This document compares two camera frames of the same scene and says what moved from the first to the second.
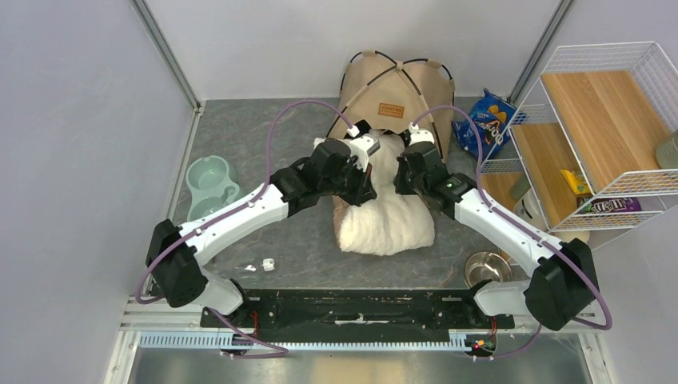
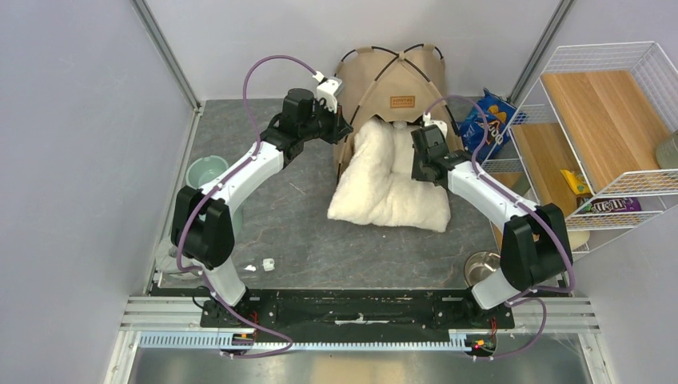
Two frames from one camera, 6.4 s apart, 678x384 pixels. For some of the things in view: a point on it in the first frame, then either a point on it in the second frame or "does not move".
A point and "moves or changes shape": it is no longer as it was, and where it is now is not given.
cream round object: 569,236 does not move
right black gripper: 404,182 -> 424,141
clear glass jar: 667,153 does not move
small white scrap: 269,264 does not move
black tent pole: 406,74 moves or changes shape
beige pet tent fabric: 394,95 moves or changes shape
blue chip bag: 492,118 does not move
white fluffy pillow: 391,223 moves or changes shape
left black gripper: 362,187 -> 329,124
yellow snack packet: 578,183 does not move
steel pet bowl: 484,266 does not move
